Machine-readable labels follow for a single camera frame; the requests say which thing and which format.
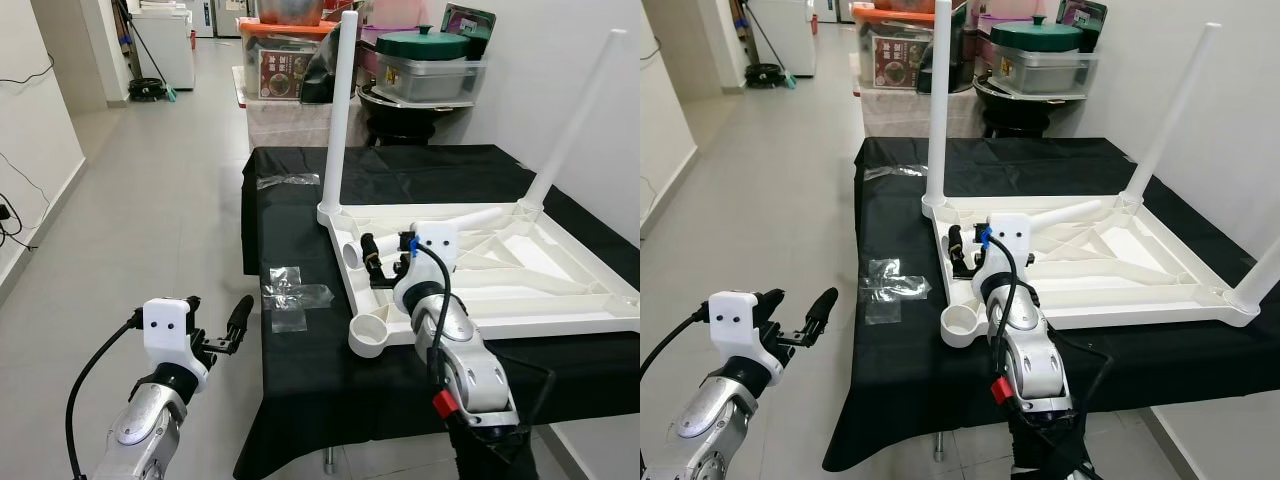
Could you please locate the crumpled clear plastic bag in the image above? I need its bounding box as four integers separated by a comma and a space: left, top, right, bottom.
262, 265, 336, 333
868, 258, 933, 323

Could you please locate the dark printed flat box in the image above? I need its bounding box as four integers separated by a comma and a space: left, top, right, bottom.
440, 5, 498, 56
1055, 0, 1109, 46

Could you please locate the white plastic children table top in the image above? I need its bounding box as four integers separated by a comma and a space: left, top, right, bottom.
920, 193, 1280, 349
317, 200, 641, 359

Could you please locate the white chest freezer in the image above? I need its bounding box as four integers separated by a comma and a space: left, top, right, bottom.
130, 8, 196, 91
750, 0, 816, 78

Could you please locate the red and white box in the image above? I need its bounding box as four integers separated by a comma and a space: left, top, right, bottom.
370, 0, 431, 29

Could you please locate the black wall cable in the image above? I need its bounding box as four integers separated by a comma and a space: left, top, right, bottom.
640, 40, 661, 191
0, 60, 56, 251

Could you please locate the translucent storage box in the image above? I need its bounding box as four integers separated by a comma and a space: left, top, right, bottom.
858, 85, 931, 141
240, 95, 336, 151

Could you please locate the large silver metal pot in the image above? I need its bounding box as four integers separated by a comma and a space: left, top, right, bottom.
258, 0, 326, 26

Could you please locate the clear container purple lid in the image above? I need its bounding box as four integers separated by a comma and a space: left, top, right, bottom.
355, 40, 383, 86

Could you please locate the brown printed carton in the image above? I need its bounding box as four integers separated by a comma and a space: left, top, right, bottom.
260, 50, 313, 101
872, 38, 926, 91

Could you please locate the green pot with lid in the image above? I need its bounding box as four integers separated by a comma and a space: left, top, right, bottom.
990, 17, 1084, 51
376, 25, 471, 61

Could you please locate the black plastic table cover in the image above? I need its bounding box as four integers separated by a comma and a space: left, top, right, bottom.
232, 145, 641, 480
822, 137, 1280, 473

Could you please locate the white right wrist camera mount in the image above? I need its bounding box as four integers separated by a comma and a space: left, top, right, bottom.
392, 222, 459, 311
975, 213, 1033, 301

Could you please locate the orange plastic tray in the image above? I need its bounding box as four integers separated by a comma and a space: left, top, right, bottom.
238, 18, 341, 39
852, 5, 941, 26

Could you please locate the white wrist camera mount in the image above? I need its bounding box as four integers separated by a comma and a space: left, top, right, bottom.
708, 290, 786, 386
392, 222, 459, 311
142, 298, 209, 391
975, 213, 1033, 301

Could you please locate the black round wok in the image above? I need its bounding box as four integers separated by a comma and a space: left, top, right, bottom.
358, 85, 476, 119
972, 78, 1089, 111

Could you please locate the black wooden stool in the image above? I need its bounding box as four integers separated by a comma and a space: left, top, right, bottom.
985, 100, 1051, 139
368, 110, 436, 148

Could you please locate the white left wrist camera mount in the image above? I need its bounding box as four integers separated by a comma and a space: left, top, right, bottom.
708, 290, 786, 386
142, 298, 209, 391

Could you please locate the mop with green head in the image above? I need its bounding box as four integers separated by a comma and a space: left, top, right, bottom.
115, 0, 179, 103
745, 0, 798, 89

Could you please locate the clear plastic container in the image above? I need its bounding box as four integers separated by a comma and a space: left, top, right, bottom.
990, 48, 1101, 96
378, 55, 489, 103

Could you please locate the black plastic bag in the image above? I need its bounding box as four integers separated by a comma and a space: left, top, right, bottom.
300, 40, 341, 104
950, 25, 979, 93

